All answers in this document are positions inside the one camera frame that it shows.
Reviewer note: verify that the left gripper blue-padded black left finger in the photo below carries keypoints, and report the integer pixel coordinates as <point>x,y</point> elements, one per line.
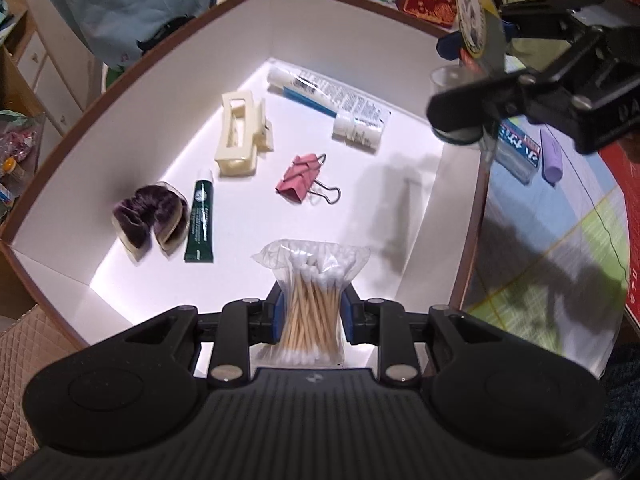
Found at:
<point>238,327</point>

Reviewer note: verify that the brown quilted cushion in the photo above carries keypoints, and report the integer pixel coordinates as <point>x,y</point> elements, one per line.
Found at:
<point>29,345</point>

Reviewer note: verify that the cream plastic hair claw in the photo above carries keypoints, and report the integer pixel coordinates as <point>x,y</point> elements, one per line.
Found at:
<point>245,133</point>

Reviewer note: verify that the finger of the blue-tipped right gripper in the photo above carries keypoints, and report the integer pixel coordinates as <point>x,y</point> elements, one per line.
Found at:
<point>448,47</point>

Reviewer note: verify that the red folder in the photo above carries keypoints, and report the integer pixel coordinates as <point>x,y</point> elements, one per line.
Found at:
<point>626,174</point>

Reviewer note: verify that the small white bottle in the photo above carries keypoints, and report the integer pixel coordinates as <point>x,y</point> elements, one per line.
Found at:
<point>364,133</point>

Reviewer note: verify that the white blue toothpaste tube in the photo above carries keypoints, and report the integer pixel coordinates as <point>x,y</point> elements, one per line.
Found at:
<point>327,96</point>

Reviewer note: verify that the white cardboard box brown rim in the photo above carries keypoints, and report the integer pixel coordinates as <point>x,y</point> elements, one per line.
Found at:
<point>310,117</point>

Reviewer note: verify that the purple velvet scrunchie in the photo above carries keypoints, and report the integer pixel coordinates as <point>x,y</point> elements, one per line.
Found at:
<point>155,210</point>

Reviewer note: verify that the blue plastic floss box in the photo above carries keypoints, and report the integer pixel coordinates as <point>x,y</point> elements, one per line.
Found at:
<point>517,152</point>

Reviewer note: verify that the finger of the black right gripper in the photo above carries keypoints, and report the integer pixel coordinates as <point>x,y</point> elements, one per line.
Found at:
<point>495,97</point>

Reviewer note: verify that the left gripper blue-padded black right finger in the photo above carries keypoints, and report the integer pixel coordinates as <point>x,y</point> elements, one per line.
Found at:
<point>384,324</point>

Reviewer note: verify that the green carded tool package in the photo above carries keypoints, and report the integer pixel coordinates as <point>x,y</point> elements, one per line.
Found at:
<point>481,56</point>

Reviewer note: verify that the pink binder clip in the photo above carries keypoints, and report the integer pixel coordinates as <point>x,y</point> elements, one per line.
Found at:
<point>301,180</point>

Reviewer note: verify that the clutter of snack packets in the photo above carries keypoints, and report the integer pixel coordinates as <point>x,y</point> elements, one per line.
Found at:
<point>20,146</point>

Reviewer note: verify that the bag of cotton swabs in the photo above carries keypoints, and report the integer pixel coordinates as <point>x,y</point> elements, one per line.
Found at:
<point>312,277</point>

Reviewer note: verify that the plaid blue green tablecloth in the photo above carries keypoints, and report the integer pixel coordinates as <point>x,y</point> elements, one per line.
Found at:
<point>552,261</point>

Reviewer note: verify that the dark green ointment tube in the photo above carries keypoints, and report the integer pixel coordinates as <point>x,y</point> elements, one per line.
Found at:
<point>199,247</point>

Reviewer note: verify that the lilac cream tube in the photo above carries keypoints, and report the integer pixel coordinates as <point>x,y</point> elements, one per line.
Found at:
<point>552,162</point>

